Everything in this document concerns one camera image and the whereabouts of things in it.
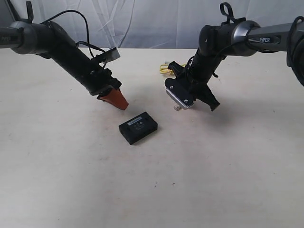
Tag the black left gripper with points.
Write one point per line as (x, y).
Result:
(99, 81)

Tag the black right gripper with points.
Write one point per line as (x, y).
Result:
(199, 71)

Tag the small black box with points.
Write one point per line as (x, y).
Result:
(138, 128)

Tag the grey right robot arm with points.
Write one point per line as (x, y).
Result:
(243, 39)

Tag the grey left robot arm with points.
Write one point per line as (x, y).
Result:
(51, 41)

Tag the white backdrop curtain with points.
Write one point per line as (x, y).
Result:
(132, 23)

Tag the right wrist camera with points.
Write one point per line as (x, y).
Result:
(178, 88)

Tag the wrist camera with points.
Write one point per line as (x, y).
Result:
(108, 56)
(178, 88)

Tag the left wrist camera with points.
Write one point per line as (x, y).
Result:
(108, 56)

